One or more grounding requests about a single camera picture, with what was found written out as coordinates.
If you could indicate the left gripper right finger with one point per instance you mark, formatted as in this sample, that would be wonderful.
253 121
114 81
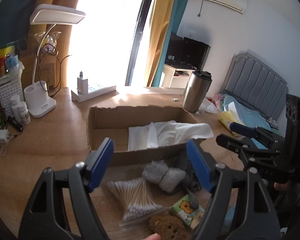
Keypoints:
255 216

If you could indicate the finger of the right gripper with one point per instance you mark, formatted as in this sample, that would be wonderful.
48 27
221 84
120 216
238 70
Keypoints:
242 130

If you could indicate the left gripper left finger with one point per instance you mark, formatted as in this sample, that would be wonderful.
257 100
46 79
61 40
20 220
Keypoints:
45 215

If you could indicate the cotton swab bag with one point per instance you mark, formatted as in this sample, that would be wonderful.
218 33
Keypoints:
136 201

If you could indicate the bubble wrap bundle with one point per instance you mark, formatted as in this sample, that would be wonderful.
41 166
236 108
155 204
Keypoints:
167 178

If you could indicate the white textured cloth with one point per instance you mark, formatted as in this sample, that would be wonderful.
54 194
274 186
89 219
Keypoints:
160 134

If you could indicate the person's hand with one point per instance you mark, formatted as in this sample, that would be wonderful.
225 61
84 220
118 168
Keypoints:
154 236

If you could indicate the yellow tissue pack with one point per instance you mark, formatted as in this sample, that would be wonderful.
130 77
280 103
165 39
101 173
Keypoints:
226 118

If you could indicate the black dotted glove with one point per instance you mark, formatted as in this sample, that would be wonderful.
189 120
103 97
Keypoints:
194 204

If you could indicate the clear plastic bag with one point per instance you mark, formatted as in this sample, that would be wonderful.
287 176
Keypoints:
208 107

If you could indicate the grey upholstered headboard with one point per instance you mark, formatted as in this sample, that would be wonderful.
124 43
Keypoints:
256 86

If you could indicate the green cartoon tissue packet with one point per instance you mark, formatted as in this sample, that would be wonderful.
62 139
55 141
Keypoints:
189 216

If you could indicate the steel travel mug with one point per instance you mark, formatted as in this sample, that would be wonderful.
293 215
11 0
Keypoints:
196 90

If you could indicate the brown sponge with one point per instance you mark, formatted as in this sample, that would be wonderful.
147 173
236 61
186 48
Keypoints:
168 227

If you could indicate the white pill bottle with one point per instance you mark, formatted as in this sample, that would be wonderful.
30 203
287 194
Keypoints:
23 112

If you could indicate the black monitor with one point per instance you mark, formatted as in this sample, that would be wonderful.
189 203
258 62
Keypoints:
186 53

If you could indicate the white desk lamp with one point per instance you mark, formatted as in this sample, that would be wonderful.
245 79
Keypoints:
36 96

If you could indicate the white power strip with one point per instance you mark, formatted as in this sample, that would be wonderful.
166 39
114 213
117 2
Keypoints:
94 90

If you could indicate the white usb charger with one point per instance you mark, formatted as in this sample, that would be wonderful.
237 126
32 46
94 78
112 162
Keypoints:
82 84

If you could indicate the white perforated basket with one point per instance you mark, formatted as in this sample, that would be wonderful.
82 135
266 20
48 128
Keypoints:
7 90

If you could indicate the brown cardboard carton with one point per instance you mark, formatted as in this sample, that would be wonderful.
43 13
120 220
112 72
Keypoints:
48 70

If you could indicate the yellow curtain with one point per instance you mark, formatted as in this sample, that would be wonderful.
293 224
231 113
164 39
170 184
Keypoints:
160 19

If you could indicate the teal curtain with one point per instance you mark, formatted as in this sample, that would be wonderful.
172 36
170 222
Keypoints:
176 16

